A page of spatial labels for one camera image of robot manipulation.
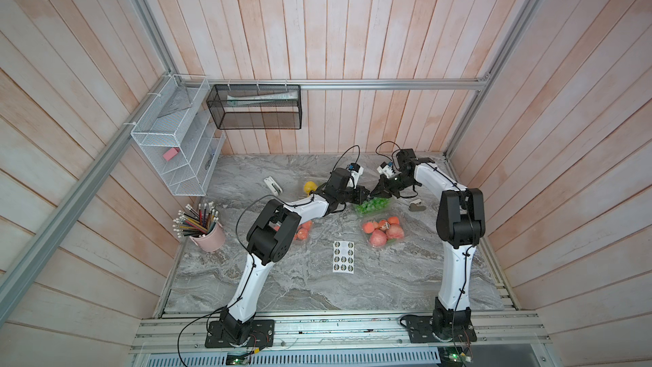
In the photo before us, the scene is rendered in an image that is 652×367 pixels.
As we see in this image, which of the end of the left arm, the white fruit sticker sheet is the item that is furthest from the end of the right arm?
the white fruit sticker sheet

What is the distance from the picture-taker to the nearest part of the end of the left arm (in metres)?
0.86

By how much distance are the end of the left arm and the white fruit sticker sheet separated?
0.55 ft

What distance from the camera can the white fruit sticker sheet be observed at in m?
0.87

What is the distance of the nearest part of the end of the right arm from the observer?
2.91 ft

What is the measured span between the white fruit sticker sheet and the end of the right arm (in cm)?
22
